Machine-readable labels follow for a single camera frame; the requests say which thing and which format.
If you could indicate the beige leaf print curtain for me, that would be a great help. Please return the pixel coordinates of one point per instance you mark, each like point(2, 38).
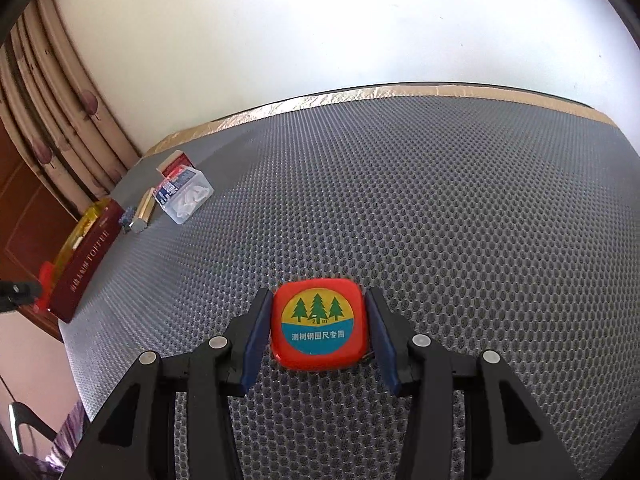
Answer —
point(65, 110)

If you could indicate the small beige cardboard box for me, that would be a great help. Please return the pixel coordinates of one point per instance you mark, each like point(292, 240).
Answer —
point(172, 162)

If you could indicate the purple patterned cloth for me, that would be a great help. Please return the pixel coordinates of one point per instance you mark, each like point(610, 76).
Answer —
point(70, 440)

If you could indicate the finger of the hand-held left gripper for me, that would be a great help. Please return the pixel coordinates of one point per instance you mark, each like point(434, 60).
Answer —
point(20, 292)

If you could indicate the red tin box gold interior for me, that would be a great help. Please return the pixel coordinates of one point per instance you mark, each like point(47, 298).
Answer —
point(85, 270)

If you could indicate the gold rectangular block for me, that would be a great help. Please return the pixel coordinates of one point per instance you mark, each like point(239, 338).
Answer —
point(146, 207)

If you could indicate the clear plastic box blue label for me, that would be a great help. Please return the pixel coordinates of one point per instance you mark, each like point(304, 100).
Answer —
point(187, 195)

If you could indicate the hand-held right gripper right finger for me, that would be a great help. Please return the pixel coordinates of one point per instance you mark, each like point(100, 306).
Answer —
point(382, 340)

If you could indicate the brown wooden door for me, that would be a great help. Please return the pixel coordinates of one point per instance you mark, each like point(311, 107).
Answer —
point(25, 210)

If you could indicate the gold satin bed sheet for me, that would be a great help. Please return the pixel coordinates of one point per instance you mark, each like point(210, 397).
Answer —
point(350, 95)

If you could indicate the blue patterned small case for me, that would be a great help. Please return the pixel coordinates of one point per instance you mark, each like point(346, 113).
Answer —
point(129, 220)

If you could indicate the black curved bar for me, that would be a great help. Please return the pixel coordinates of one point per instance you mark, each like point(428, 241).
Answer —
point(20, 425)

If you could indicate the orange tape measure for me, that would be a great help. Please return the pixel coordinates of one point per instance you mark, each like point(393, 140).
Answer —
point(320, 325)

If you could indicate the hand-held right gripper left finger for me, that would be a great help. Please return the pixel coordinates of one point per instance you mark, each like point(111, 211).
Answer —
point(257, 340)

